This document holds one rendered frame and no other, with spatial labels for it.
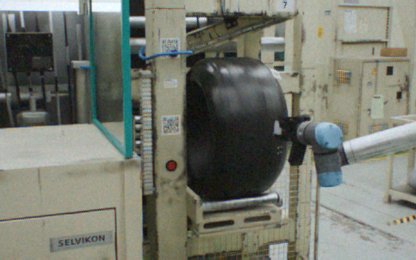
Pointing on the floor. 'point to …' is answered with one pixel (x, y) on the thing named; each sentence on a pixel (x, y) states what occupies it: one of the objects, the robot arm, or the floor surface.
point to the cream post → (166, 234)
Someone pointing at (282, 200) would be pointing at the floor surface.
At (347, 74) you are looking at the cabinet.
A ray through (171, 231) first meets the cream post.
